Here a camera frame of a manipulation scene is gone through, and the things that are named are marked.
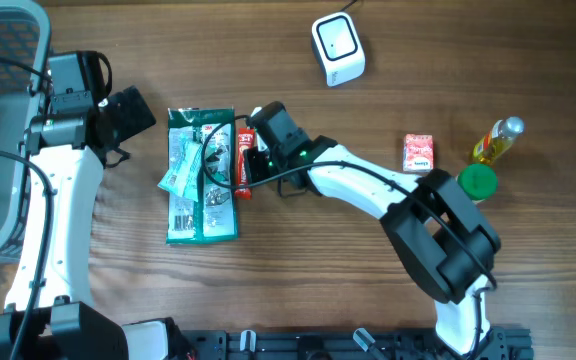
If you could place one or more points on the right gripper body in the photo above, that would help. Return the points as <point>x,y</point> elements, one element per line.
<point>261,166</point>

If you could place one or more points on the red tissue pack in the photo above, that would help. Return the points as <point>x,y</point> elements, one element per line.
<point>418,155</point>

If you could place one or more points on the grey plastic mesh basket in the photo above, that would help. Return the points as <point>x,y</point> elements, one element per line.
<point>25,33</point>

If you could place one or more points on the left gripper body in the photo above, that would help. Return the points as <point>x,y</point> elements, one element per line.
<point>130,117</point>

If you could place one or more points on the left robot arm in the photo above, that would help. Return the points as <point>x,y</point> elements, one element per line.
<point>48,311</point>

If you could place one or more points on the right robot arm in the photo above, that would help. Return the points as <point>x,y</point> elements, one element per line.
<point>440,236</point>

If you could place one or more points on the green 3M gloves package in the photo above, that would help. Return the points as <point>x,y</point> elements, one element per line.
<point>213,218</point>

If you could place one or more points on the red Nescafe coffee stick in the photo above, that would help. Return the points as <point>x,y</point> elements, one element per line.
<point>245,140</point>

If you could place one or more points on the green lid jar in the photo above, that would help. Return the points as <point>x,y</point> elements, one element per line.
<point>478,181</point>

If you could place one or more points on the light green plastic sachet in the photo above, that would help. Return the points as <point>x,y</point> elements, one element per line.
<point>182,176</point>

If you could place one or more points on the white barcode scanner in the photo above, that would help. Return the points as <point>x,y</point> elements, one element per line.
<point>337,48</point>

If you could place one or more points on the yellow oil bottle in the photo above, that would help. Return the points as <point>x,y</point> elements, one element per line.
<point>497,140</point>

